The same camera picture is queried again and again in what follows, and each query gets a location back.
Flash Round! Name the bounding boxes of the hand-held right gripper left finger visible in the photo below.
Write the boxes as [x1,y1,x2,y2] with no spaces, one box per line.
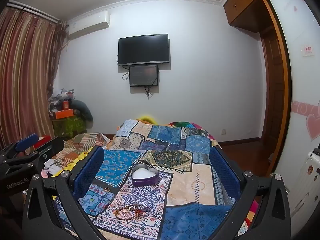
[22,145,110,240]

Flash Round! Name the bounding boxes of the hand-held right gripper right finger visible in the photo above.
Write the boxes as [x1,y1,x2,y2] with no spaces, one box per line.
[209,146,292,240]

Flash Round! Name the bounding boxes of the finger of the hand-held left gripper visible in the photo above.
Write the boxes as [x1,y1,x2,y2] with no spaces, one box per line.
[15,137,65,172]
[0,133,40,167]

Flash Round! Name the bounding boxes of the brown bead bracelet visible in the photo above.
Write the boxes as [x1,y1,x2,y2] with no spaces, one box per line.
[113,206,131,221]

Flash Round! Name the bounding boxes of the purple heart-shaped tin box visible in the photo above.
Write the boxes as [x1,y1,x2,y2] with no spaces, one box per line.
[131,164,159,187]

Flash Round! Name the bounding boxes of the small red box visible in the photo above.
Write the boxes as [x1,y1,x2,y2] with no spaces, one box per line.
[35,135,52,149]

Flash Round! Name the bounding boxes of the zigzag patterned cloth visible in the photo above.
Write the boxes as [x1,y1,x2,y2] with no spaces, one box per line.
[62,132,113,155]

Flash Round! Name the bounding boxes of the orange box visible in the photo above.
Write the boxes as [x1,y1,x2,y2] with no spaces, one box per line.
[55,109,74,119]

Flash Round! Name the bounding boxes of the blue patchwork blanket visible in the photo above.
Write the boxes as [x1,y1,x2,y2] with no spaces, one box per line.
[41,119,253,240]

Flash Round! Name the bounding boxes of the dark grey plush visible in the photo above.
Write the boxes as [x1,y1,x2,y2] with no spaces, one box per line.
[71,100,94,126]

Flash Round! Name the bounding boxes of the pile of patterned wrapping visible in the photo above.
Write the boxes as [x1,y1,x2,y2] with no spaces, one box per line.
[48,88,76,110]

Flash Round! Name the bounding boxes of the striped red curtain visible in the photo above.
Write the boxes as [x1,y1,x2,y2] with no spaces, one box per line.
[0,4,69,150]

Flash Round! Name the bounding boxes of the rainbow coloured cloth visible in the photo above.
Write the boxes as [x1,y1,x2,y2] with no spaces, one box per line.
[169,121,216,141]

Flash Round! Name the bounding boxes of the yellow blanket edge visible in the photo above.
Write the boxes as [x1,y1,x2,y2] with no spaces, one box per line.
[136,115,157,124]

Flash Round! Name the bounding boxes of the white plastic object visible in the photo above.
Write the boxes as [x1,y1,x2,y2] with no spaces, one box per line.
[303,144,320,182]

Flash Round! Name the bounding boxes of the brown wooden door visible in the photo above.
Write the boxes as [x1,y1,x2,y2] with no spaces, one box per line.
[260,24,284,147]

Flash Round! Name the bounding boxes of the pink heart sticker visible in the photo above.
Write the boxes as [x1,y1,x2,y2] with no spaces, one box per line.
[292,100,320,141]

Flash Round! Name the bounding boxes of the white air conditioner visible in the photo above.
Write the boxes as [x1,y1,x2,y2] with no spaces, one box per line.
[67,10,111,40]

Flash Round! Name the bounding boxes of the wooden overhead cabinet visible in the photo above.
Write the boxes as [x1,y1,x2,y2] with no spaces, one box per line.
[223,0,266,33]

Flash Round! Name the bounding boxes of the small black wall monitor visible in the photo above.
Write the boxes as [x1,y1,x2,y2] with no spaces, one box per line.
[129,64,159,87]

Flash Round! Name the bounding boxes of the black wall television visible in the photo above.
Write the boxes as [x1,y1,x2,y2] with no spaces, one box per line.
[118,34,171,67]

